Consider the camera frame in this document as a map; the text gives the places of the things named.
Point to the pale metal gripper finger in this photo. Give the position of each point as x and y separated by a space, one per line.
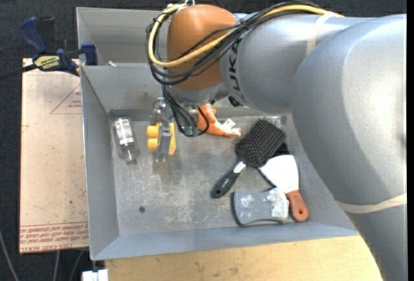
167 139
160 152

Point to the yellow toy block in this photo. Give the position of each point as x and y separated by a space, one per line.
151 138

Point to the orange and white toy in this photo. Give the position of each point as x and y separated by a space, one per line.
211 126

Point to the grey metal bin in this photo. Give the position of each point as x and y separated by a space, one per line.
181 195

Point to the black hairbrush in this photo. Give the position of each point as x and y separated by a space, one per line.
258 143

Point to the brown cardboard board red print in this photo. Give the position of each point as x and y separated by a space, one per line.
51 150

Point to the grey flat scraper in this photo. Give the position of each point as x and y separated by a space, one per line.
255 208

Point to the black cylinder on white bracket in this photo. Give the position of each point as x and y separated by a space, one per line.
211 109

